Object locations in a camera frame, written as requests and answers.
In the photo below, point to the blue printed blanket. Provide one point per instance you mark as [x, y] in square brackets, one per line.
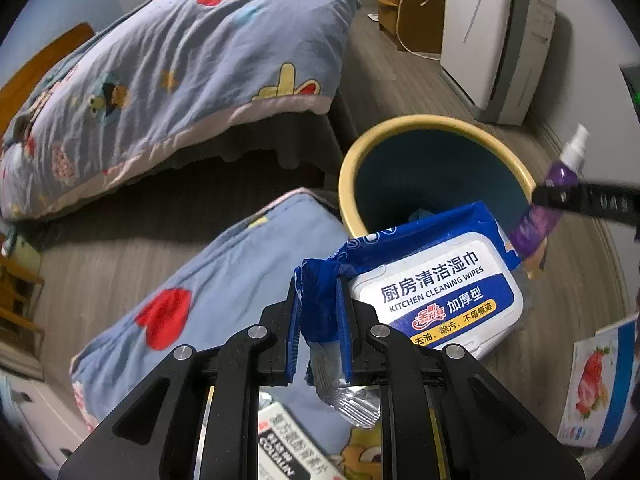
[225, 270]

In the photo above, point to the blue printed duvet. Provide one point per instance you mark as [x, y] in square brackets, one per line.
[175, 60]

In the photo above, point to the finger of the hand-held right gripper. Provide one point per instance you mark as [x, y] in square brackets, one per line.
[595, 200]

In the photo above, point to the white grey air purifier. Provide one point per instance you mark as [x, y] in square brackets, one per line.
[475, 35]

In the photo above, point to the yellow rimmed blue trash bin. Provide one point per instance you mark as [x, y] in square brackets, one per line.
[425, 160]

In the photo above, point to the wooden nightstand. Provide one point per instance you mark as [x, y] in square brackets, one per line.
[20, 310]

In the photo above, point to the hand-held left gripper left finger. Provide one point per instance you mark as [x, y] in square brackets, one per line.
[294, 340]

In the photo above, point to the strawberry print box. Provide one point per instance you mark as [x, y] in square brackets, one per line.
[595, 380]

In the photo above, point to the purple spray bottle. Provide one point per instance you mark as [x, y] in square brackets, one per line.
[525, 232]

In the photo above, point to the blue wet wipes pack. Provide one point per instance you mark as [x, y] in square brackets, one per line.
[435, 290]

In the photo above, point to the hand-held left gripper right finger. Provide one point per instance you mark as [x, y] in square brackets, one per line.
[345, 340]

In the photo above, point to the black white medicine box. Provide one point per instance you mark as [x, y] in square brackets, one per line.
[285, 440]

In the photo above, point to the wooden bed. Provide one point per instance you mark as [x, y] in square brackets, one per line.
[50, 65]

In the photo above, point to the wooden cabinet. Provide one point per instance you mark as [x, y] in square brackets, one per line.
[390, 15]

